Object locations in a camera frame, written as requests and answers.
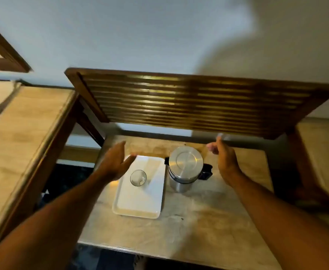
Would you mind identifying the person's right hand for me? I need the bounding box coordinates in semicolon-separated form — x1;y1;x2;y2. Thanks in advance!
206;136;243;186

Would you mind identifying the person's left hand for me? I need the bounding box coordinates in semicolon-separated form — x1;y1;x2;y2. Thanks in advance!
96;141;137;182

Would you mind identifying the person's right forearm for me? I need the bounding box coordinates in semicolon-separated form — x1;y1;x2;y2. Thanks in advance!
228;172;329;270

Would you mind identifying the person's left forearm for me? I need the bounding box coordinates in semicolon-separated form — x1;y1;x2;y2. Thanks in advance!
0;167;115;270

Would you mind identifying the clear drinking glass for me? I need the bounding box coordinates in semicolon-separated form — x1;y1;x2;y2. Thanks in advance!
130;170;147;187

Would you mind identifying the stainless steel kettle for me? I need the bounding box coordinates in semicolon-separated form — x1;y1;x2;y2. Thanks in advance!
164;146;213;193

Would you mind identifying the slatted dark wooden rack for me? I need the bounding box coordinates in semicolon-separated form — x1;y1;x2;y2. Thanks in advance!
64;67;329;140

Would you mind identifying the white rectangular tray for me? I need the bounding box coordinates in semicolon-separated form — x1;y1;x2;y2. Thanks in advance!
112;155;167;219

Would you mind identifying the light wooden desk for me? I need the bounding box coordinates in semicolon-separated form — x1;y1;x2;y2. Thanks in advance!
0;80;80;243

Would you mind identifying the brown wooden frame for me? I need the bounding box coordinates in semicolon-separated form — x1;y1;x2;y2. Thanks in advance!
0;17;32;73

